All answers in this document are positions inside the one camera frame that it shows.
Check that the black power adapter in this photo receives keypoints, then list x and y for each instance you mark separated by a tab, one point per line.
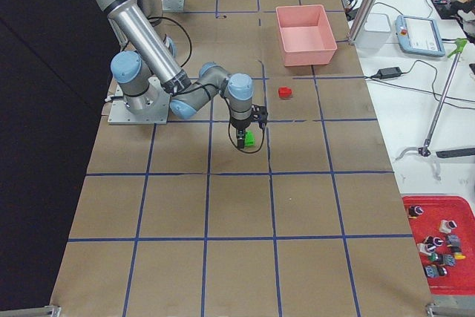
389	73

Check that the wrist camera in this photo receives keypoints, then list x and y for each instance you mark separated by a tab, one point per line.
260	115

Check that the red toy block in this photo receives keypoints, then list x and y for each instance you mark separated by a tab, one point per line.
284	92

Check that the green toy block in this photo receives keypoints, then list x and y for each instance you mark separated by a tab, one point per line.
249	139

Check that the green handled grabber tool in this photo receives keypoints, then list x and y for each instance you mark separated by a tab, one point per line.
424	150

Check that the blue teach pendant tablet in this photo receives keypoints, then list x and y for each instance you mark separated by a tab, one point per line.
419	36

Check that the pink plastic box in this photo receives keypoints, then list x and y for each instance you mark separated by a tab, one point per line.
305	35

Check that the brown paper table cover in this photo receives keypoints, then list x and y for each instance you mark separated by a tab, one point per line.
174	221

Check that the white square box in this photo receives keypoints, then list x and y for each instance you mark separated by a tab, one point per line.
376	31

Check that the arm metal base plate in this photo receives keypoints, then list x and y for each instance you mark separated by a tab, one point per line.
173	6
151	108

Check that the red plastic tray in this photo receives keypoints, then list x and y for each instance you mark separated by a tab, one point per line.
443	230

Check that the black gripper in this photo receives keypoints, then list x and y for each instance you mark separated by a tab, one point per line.
239	124

